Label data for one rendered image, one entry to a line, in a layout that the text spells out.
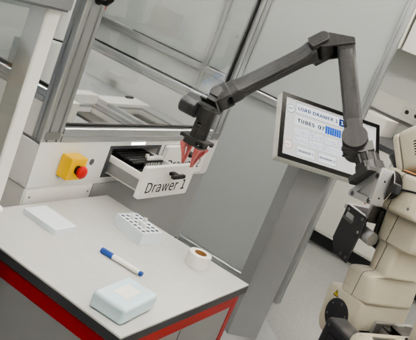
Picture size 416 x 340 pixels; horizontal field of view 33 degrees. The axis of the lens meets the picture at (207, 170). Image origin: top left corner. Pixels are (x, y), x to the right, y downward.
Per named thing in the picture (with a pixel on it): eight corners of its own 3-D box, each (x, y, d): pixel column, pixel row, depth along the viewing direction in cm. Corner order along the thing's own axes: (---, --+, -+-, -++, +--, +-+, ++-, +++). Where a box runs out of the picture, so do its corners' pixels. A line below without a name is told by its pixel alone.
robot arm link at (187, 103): (224, 88, 221) (229, 102, 229) (196, 73, 226) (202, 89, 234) (202, 115, 218) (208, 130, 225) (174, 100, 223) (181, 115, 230)
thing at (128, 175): (180, 187, 242) (186, 171, 240) (137, 192, 220) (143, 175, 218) (98, 139, 259) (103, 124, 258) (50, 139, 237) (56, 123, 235)
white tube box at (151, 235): (158, 243, 207) (163, 233, 206) (138, 245, 200) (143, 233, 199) (133, 223, 214) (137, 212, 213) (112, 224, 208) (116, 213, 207)
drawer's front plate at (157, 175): (185, 193, 243) (196, 164, 240) (136, 200, 218) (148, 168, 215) (181, 190, 244) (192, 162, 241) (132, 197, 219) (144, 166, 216)
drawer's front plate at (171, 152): (199, 171, 276) (209, 146, 273) (158, 174, 251) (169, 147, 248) (195, 168, 277) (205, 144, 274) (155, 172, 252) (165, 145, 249)
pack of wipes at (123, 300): (122, 289, 171) (128, 274, 170) (153, 309, 168) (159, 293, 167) (86, 305, 158) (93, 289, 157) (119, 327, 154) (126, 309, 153)
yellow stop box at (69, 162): (83, 181, 209) (90, 159, 207) (67, 182, 203) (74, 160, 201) (71, 173, 211) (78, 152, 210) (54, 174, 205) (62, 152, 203)
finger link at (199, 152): (184, 160, 233) (194, 134, 230) (201, 169, 230) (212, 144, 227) (173, 160, 227) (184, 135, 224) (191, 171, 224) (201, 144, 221)
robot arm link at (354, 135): (357, 25, 221) (357, 44, 230) (313, 30, 224) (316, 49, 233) (369, 146, 200) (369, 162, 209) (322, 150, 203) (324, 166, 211)
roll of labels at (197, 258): (210, 272, 202) (216, 260, 201) (190, 270, 198) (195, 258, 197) (200, 260, 207) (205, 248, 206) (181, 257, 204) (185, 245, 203)
